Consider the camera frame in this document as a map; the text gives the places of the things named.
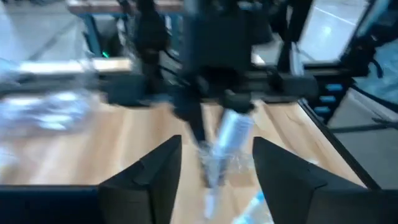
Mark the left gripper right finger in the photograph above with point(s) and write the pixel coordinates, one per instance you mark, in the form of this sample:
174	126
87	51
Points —
326	205

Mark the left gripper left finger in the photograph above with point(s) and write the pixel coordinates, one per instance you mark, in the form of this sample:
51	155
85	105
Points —
77	205

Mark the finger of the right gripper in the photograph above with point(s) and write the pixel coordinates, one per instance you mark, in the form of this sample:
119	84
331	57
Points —
191	112
236	104

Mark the purple toothbrush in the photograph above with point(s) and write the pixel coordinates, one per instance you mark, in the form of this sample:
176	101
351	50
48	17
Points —
46	112

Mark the blue toothbrush in clear wrapper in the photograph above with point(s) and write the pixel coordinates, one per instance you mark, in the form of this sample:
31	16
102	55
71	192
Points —
253	208

